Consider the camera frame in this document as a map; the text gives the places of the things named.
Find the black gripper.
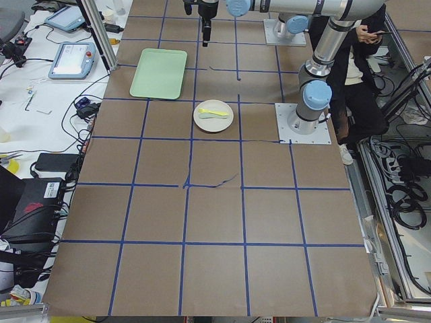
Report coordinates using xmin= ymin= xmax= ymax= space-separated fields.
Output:
xmin=197 ymin=0 xmax=218 ymax=47

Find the yellow plastic fork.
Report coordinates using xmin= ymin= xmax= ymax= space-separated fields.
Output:
xmin=198 ymin=108 xmax=229 ymax=118

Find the black smartphone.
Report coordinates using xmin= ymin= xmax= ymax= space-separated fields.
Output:
xmin=372 ymin=31 xmax=393 ymax=37

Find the near blue teach pendant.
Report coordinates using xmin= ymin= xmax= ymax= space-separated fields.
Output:
xmin=48 ymin=42 xmax=96 ymax=79

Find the far blue teach pendant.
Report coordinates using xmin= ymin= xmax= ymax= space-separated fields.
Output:
xmin=44 ymin=6 xmax=85 ymax=33

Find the seated person in black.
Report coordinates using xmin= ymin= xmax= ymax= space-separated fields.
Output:
xmin=327 ymin=5 xmax=388 ymax=166

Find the gold cylinder tool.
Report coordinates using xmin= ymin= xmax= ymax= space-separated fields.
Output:
xmin=109 ymin=38 xmax=120 ymax=45

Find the light green plastic spoon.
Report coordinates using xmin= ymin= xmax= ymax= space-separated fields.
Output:
xmin=198 ymin=112 xmax=229 ymax=119

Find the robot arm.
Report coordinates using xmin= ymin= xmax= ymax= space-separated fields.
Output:
xmin=226 ymin=0 xmax=385 ymax=135
xmin=183 ymin=1 xmax=308 ymax=47

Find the aluminium frame post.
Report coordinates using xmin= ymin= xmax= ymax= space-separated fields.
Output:
xmin=76 ymin=0 xmax=118 ymax=72

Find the light green tray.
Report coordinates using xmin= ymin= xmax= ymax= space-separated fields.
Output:
xmin=129 ymin=48 xmax=187 ymax=100

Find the black power brick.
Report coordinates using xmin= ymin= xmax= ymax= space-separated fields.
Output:
xmin=34 ymin=153 xmax=78 ymax=172

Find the blue teach pendant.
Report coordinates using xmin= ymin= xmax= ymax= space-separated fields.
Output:
xmin=48 ymin=42 xmax=96 ymax=79
xmin=44 ymin=6 xmax=85 ymax=33

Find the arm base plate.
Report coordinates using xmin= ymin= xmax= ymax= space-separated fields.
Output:
xmin=263 ymin=19 xmax=306 ymax=47
xmin=275 ymin=103 xmax=331 ymax=145

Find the beige round plate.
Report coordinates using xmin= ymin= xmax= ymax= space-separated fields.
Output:
xmin=193 ymin=100 xmax=234 ymax=133

